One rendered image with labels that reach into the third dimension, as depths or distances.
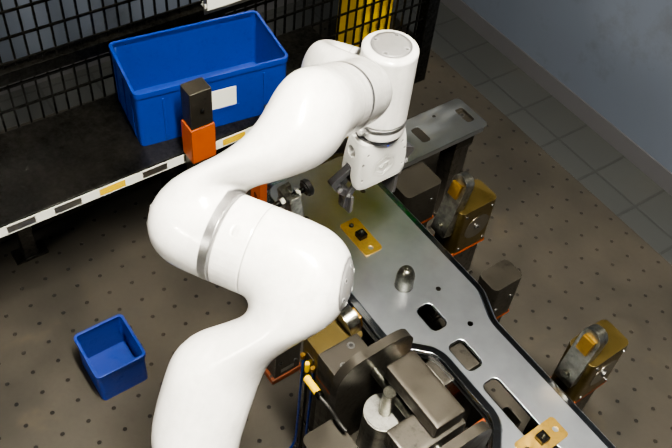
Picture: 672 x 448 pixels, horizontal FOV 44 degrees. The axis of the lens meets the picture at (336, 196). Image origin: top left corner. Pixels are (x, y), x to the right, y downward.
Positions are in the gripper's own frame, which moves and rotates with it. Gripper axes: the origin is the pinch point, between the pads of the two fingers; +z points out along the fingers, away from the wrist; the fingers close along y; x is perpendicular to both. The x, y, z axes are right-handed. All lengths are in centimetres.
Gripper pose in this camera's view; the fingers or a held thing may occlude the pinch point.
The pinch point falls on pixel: (367, 193)
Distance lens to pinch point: 141.6
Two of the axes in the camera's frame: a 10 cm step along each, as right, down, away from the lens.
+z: -0.8, 6.7, 7.4
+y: 8.2, -3.8, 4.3
